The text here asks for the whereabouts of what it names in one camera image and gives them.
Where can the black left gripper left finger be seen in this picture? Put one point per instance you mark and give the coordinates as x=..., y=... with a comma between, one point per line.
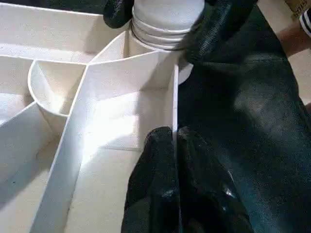
x=153, y=184

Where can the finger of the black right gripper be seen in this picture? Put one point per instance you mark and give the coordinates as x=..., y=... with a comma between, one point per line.
x=214, y=29
x=119, y=10

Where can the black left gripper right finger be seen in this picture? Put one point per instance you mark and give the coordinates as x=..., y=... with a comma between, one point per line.
x=209, y=189

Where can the white plastic table leg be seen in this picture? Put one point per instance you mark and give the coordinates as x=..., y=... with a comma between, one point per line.
x=165, y=22

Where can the white upturned plastic table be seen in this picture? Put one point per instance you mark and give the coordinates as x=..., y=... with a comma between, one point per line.
x=58, y=107

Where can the black work mat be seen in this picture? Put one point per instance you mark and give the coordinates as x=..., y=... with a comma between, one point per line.
x=252, y=121

